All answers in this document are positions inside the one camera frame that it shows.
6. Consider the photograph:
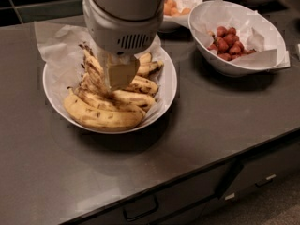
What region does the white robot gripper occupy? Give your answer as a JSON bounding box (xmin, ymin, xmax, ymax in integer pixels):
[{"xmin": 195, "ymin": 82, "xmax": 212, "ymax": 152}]
[{"xmin": 82, "ymin": 0, "xmax": 164, "ymax": 91}]

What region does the spotted yellow banana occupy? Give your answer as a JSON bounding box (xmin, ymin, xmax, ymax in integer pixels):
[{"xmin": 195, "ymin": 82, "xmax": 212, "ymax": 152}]
[{"xmin": 80, "ymin": 43, "xmax": 109, "ymax": 97}]

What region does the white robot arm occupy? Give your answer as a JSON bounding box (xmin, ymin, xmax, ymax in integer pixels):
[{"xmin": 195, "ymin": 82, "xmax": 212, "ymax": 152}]
[{"xmin": 82, "ymin": 0, "xmax": 165, "ymax": 91}]

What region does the back spotted banana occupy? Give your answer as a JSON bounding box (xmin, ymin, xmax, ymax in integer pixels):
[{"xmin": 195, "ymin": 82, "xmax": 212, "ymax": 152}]
[{"xmin": 137, "ymin": 52, "xmax": 164, "ymax": 78}]

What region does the white banana bowl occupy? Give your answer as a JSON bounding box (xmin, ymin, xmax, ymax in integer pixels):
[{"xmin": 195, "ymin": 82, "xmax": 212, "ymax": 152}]
[{"xmin": 42, "ymin": 26, "xmax": 178, "ymax": 135}]

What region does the front large yellow banana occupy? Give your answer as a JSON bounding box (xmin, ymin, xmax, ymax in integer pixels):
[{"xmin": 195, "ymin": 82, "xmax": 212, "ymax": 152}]
[{"xmin": 64, "ymin": 88, "xmax": 145, "ymax": 132}]

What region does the white bowl with oranges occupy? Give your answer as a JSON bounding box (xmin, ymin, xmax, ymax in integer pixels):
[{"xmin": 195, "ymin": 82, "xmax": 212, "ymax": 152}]
[{"xmin": 157, "ymin": 0, "xmax": 204, "ymax": 34}]

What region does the white bowl with strawberries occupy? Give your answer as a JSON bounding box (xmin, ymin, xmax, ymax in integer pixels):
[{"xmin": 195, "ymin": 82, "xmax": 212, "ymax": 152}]
[{"xmin": 187, "ymin": 0, "xmax": 288, "ymax": 79}]

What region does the paper in strawberry bowl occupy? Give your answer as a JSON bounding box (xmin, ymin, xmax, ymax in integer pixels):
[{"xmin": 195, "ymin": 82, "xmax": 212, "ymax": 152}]
[{"xmin": 188, "ymin": 0, "xmax": 291, "ymax": 70}]

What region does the white paper under bananas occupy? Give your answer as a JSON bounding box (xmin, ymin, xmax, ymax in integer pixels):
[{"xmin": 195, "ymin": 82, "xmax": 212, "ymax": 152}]
[{"xmin": 33, "ymin": 21, "xmax": 166, "ymax": 126}]

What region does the orange fruits pile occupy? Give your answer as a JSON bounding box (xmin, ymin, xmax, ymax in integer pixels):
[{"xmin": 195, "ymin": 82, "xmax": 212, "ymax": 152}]
[{"xmin": 163, "ymin": 0, "xmax": 191, "ymax": 17}]

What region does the red strawberries pile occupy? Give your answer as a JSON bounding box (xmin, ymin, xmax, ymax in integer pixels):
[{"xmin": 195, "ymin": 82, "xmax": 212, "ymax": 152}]
[{"xmin": 207, "ymin": 26, "xmax": 256, "ymax": 61}]

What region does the left drawer handle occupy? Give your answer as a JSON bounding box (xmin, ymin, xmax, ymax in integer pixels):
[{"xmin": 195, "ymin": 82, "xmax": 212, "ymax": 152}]
[{"xmin": 123, "ymin": 195, "xmax": 159, "ymax": 222}]

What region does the drawer handle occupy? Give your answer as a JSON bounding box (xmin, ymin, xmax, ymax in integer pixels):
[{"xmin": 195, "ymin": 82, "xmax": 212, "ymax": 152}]
[
  {"xmin": 123, "ymin": 195, "xmax": 159, "ymax": 222},
  {"xmin": 255, "ymin": 174, "xmax": 277, "ymax": 188}
]

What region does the right drawer handle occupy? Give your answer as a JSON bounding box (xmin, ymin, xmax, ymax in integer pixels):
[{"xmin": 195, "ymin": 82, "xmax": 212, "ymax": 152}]
[{"xmin": 255, "ymin": 174, "xmax": 277, "ymax": 188}]

